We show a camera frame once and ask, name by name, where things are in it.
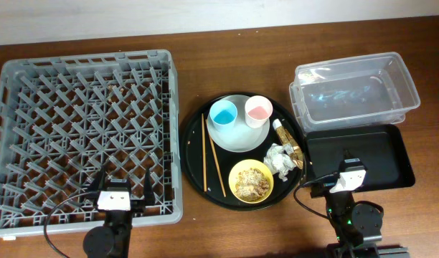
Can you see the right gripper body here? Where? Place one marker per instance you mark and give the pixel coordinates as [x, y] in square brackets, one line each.
[318, 191]

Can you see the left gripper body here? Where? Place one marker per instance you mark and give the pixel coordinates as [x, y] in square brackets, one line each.
[140, 206]

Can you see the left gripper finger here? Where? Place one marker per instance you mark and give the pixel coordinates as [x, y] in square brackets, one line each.
[93, 190]
[148, 191]

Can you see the gold foil wrapper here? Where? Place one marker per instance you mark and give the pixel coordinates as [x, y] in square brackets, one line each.
[289, 144]

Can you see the white tissue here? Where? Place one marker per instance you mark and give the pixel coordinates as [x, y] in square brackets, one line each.
[278, 162]

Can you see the yellow bowl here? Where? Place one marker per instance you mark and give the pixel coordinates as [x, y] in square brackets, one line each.
[245, 165]

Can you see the food scraps pile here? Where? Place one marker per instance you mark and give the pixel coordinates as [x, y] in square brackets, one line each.
[251, 185]

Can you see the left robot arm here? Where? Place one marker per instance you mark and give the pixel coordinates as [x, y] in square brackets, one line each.
[112, 239]

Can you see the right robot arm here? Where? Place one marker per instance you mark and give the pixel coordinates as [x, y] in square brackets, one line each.
[357, 224]

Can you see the grey dishwasher rack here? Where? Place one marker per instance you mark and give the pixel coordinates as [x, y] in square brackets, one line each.
[64, 118]

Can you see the black rectangular tray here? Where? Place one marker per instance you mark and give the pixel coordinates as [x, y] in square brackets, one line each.
[379, 147]

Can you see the clear plastic bin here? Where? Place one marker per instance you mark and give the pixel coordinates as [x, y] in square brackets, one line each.
[354, 91]

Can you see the round black tray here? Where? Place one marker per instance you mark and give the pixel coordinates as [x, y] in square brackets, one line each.
[209, 174]

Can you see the white round plate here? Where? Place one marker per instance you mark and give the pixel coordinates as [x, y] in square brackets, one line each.
[241, 138]

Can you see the pink cup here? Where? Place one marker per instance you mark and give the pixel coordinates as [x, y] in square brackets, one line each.
[257, 111]

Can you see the blue cup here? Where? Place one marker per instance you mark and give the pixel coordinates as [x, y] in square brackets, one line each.
[223, 114]

